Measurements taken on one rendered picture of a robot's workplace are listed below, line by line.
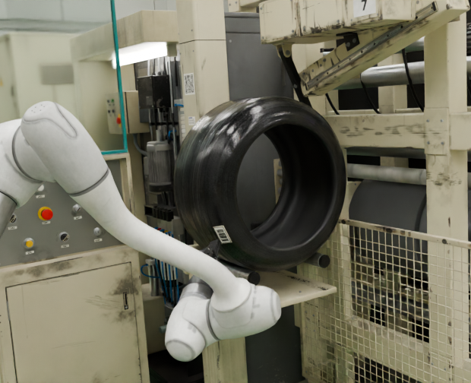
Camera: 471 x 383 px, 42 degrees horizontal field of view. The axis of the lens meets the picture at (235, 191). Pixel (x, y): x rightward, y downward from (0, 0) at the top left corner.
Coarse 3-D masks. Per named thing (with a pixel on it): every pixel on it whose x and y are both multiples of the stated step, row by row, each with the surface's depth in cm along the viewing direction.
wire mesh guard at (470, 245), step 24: (360, 240) 212; (432, 240) 184; (456, 240) 177; (360, 264) 214; (432, 264) 186; (384, 288) 205; (360, 312) 217; (408, 312) 197; (336, 336) 230; (360, 336) 219; (408, 336) 198; (312, 360) 245
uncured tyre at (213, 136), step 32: (192, 128) 193; (224, 128) 179; (256, 128) 180; (288, 128) 216; (320, 128) 193; (192, 160) 184; (224, 160) 176; (288, 160) 220; (320, 160) 214; (192, 192) 182; (224, 192) 176; (288, 192) 222; (320, 192) 215; (192, 224) 189; (224, 224) 178; (288, 224) 220; (320, 224) 198; (224, 256) 188; (256, 256) 184; (288, 256) 190
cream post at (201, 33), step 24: (192, 0) 207; (216, 0) 212; (192, 24) 209; (216, 24) 212; (192, 48) 211; (216, 48) 213; (192, 72) 213; (216, 72) 214; (192, 96) 215; (216, 96) 215; (216, 360) 226; (240, 360) 231
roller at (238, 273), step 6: (228, 264) 196; (234, 264) 195; (234, 270) 192; (240, 270) 190; (246, 270) 188; (240, 276) 188; (246, 276) 185; (252, 276) 185; (258, 276) 186; (252, 282) 185; (258, 282) 186
